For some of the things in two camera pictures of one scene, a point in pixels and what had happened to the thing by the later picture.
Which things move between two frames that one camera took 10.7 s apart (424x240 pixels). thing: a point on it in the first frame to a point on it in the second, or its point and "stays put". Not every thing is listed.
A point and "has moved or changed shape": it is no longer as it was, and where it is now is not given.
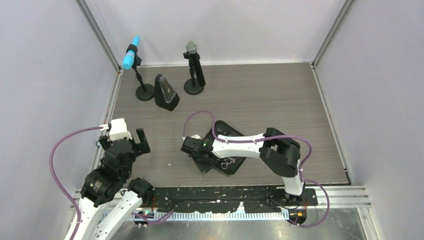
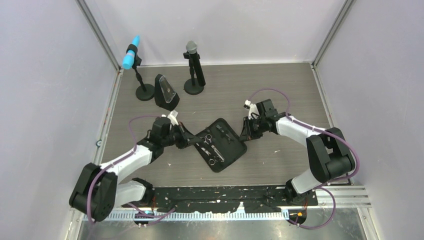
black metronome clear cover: [165, 96] stays put
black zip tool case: [220, 128] has moved or changed shape
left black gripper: [142, 147] to [186, 138]
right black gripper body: [197, 159] to [257, 127]
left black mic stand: [145, 92] stays put
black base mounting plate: [268, 199] stays put
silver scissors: [224, 165] has moved or changed shape
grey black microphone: [191, 47] stays put
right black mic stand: [191, 86] stays put
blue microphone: [129, 57] stays put
